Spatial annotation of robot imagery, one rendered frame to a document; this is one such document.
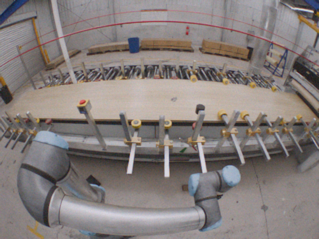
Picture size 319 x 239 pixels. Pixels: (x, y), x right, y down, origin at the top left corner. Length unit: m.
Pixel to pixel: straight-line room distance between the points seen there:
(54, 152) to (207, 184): 0.52
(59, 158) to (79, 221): 0.18
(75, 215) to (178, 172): 1.59
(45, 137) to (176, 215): 0.43
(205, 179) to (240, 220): 1.47
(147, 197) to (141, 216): 1.34
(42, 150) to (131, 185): 1.48
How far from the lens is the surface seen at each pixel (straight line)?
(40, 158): 0.39
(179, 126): 1.19
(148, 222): 0.37
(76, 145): 1.41
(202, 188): 0.52
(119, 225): 0.36
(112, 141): 1.37
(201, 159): 0.95
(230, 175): 0.57
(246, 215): 2.00
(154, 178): 1.77
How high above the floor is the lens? 1.66
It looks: 44 degrees down
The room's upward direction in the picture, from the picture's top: straight up
